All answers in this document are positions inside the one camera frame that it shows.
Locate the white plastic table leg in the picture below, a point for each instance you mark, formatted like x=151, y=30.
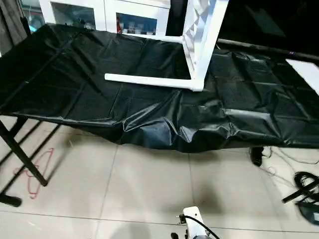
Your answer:
x=159, y=38
x=149, y=80

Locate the white plastic table top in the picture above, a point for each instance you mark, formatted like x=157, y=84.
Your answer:
x=202, y=40

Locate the black floor stand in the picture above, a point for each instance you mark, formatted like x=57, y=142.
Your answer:
x=304, y=194

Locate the black plastic mat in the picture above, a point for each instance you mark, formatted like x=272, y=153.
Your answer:
x=99, y=84

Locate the white flat sheet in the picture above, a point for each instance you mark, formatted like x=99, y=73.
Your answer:
x=306, y=73

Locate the silver metal bar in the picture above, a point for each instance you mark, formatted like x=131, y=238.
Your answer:
x=269, y=50

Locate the white glass-door cabinet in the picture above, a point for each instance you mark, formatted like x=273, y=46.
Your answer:
x=107, y=10

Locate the grey curtain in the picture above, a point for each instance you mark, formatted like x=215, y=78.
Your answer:
x=12, y=20

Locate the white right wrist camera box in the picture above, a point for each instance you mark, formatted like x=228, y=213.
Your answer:
x=192, y=219

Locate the black folding table frame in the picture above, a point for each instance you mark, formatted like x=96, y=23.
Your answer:
x=22, y=159

